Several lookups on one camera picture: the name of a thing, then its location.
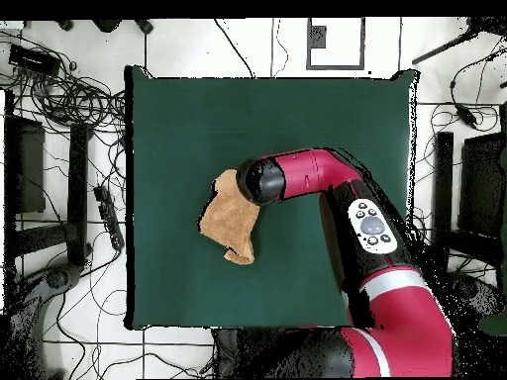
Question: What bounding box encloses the orange terry towel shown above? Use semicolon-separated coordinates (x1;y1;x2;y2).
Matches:
197;168;262;265

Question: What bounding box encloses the dark green table cloth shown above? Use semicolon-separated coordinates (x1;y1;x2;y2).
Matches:
124;64;420;333

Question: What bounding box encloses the black power strip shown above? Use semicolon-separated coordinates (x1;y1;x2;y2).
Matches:
93;184;126;251

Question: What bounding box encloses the black metal stand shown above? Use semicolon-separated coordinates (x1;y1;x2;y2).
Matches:
429;130;507;274
3;90;94;278

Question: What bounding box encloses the black power adapter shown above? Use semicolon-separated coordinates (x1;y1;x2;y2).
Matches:
455;103;478;130

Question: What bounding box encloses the black tripod leg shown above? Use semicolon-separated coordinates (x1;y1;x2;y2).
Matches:
411;17;507;66

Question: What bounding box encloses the black electronics box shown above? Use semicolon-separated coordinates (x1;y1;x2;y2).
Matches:
7;43;61;77

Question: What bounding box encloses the thin black cable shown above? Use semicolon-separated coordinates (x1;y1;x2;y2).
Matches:
213;17;255;79

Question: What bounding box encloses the grey square floor frame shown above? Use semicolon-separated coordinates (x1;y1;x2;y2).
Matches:
305;17;365;71

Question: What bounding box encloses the tangle of black cables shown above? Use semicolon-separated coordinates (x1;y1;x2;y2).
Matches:
0;31;127;134

